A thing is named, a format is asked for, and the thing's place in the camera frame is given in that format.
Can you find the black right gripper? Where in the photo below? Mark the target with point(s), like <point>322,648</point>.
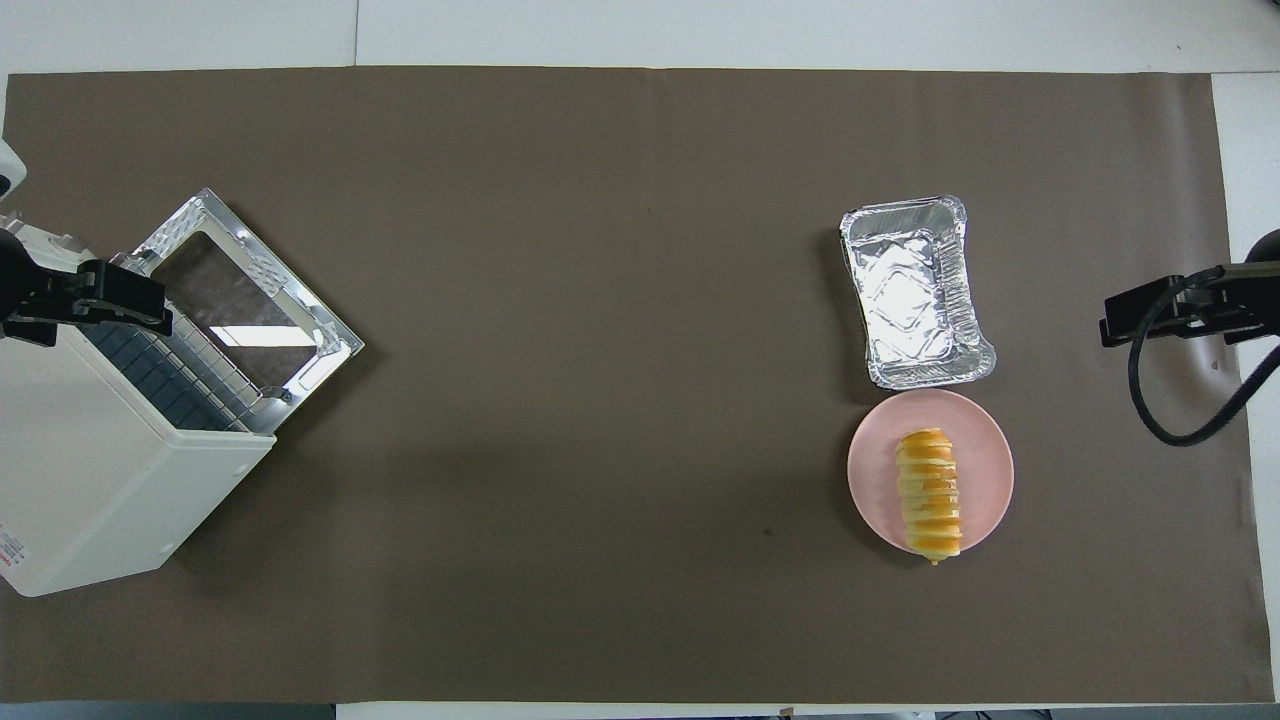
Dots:
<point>1215,298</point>

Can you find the brown table mat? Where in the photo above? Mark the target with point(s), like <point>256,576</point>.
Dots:
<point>600,400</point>

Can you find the aluminium foil tray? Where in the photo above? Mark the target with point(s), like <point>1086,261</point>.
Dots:
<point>910,300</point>

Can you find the white toaster oven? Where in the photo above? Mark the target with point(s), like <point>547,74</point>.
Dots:
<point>90,460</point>

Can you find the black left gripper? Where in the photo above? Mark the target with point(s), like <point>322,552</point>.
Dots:
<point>60,290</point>

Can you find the glass oven door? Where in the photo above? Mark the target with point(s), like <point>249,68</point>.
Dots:
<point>240,300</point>

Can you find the sliced yellow bread loaf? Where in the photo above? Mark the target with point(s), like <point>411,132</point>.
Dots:
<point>928,495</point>

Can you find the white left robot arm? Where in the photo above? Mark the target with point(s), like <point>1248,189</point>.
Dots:
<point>8,170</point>

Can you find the pink plate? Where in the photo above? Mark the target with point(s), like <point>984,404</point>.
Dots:
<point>870,470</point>

